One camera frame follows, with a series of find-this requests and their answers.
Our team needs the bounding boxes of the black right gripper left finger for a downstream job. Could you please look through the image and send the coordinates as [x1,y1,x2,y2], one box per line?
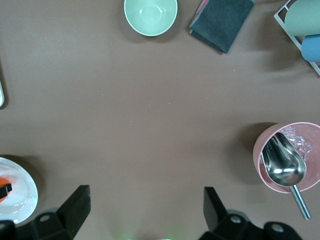
[31,184,92,240]

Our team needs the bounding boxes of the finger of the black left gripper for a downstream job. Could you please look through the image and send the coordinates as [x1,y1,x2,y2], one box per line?
[0,183,14,199]

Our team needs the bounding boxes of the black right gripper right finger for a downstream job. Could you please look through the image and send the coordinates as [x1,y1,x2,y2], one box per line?
[199,186,254,240]

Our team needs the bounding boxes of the orange mandarin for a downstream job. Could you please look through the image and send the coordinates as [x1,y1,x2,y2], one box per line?
[0,175,13,201]

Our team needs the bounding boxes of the white round plate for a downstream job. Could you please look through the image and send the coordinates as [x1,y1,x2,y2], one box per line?
[0,156,40,225]

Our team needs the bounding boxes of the pink bowl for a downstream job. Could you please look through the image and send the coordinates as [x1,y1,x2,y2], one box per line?
[252,121,320,195]

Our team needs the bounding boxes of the metal scoop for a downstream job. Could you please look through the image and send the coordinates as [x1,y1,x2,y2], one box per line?
[260,132,313,221]

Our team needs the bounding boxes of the cream tray with bear print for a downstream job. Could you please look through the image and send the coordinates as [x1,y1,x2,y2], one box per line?
[0,56,6,110]

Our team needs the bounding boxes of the clear ice cubes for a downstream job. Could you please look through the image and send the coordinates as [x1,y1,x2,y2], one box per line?
[278,125,315,161]

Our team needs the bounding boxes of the dark grey folded cloth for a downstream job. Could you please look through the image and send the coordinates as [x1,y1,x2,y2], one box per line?
[188,0,256,54]

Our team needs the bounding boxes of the blue cup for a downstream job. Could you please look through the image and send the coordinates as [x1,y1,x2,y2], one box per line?
[300,34,320,62]

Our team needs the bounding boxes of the pale green bowl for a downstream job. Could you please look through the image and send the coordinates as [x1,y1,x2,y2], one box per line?
[123,0,179,37]

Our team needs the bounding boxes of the pale green cup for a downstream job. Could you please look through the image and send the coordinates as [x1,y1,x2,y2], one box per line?
[284,0,320,37]

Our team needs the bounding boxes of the white wire cup rack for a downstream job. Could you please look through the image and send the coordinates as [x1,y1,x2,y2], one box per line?
[273,0,320,76]

